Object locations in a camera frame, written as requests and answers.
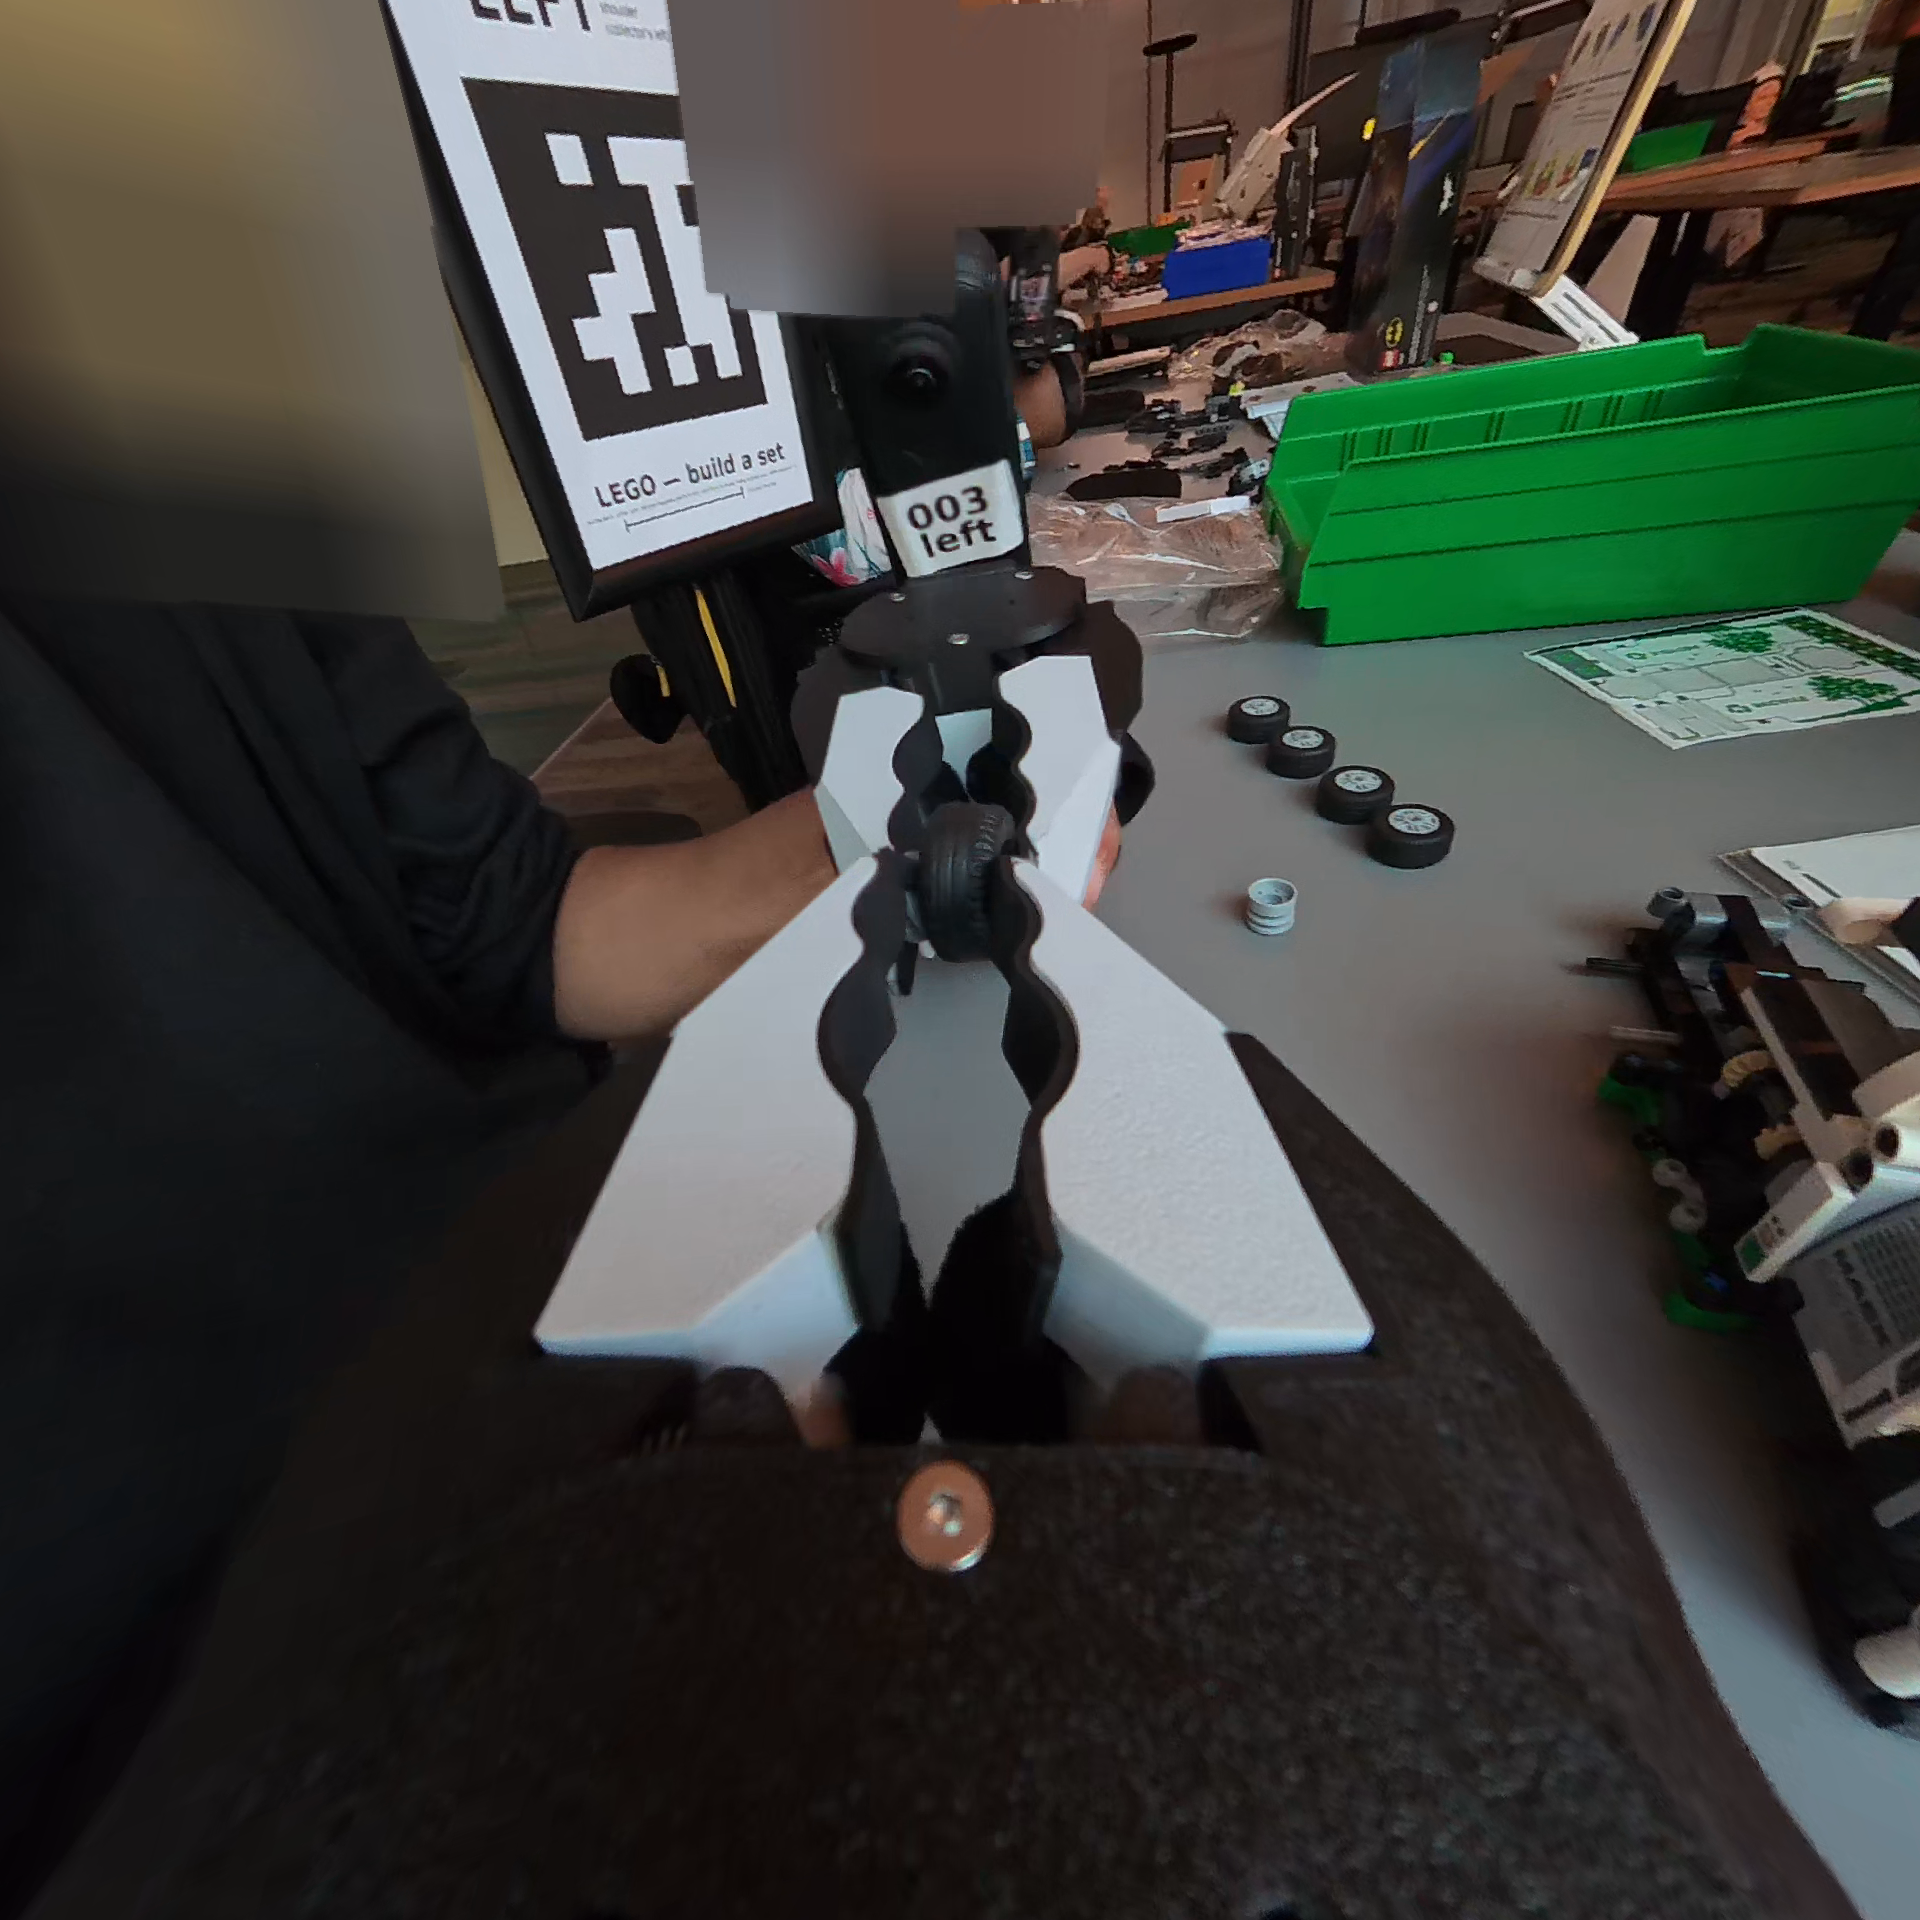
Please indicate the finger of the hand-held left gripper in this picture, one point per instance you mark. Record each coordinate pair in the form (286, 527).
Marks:
(1078, 761)
(852, 761)

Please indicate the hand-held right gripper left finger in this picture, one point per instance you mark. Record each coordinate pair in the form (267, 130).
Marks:
(706, 1172)

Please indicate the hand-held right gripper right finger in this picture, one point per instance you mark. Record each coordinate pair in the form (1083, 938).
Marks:
(1206, 1190)

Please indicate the small black toy wheel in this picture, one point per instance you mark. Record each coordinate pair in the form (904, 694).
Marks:
(967, 885)
(1259, 720)
(1302, 748)
(1352, 792)
(1410, 834)

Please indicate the dark tall toy set box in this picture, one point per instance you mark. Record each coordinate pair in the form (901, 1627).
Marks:
(1410, 227)

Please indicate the person's left hand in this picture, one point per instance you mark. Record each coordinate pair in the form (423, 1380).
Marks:
(786, 868)

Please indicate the black sign stand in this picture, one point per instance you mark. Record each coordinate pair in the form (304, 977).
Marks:
(748, 673)

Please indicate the clear plastic bag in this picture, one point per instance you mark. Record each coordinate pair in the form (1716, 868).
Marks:
(1157, 570)
(1275, 344)

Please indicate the pile of black toy parts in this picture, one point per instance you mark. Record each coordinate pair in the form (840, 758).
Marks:
(1123, 485)

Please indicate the grey ribbed cylinder piece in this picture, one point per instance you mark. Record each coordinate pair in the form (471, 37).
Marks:
(1275, 907)

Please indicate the blue storage box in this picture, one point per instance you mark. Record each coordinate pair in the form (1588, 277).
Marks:
(1221, 268)

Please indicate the black floor lamp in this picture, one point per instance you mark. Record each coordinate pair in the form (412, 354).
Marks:
(1169, 130)

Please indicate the black framed marker sign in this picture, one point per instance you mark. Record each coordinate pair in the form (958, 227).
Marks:
(601, 464)

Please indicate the green plastic bin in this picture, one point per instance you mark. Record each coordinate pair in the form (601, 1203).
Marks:
(1570, 552)
(1570, 390)

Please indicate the partly built toy truck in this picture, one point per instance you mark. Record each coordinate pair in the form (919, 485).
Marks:
(1841, 1291)

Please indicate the white clipboard stand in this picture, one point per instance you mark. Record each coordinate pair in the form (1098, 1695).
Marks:
(1581, 319)

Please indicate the green white sticker sheet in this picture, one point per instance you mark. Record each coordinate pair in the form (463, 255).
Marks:
(1720, 673)

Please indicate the wooden clipboard with instruction sheet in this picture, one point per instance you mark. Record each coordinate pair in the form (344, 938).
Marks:
(1570, 130)

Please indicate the instruction booklet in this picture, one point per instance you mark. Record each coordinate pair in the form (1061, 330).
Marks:
(1809, 868)

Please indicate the wooden workbench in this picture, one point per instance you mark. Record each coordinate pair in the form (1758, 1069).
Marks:
(1800, 181)

